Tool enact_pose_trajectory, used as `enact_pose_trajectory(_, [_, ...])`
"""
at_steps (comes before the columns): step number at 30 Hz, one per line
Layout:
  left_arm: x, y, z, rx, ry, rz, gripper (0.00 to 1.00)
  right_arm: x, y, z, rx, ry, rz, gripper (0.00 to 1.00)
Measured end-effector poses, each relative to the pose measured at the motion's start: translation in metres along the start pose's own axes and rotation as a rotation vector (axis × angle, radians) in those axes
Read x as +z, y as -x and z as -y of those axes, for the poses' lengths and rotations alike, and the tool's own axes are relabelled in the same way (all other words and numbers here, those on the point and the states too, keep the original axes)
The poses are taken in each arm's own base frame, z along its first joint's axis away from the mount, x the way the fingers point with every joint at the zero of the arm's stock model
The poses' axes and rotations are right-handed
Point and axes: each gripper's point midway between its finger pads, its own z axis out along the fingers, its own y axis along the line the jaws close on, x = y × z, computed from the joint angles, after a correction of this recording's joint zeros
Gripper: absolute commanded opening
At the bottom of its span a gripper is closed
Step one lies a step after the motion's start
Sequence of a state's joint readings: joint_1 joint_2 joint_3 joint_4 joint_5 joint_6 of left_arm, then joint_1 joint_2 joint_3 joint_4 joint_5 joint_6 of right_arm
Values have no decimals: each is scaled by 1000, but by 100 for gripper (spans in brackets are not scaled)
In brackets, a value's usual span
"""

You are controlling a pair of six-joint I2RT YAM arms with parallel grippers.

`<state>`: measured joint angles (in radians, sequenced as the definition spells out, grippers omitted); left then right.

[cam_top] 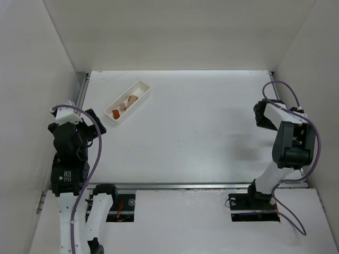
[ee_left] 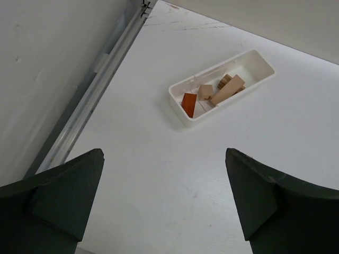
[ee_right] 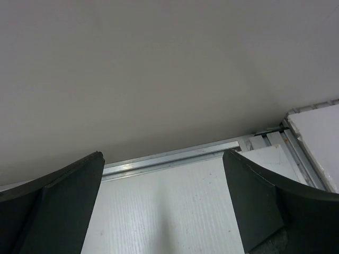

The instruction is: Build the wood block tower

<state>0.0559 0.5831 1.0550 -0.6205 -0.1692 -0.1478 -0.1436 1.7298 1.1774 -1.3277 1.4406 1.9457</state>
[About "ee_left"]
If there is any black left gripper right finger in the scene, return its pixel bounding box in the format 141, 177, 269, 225
225, 148, 338, 253

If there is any white plastic tray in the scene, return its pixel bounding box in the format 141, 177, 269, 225
168, 50, 275, 128

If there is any aluminium rail left side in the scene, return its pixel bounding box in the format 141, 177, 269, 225
24, 1, 156, 178

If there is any light wood cube block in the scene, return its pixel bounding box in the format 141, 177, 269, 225
198, 85, 214, 101

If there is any striped dark wood block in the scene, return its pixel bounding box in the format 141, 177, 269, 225
217, 74, 245, 94

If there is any orange triangular wood block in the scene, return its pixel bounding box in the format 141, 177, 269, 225
181, 93, 198, 118

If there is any long light wood block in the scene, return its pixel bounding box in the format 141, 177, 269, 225
210, 75, 245, 106

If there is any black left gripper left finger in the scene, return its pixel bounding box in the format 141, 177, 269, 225
1, 149, 104, 253

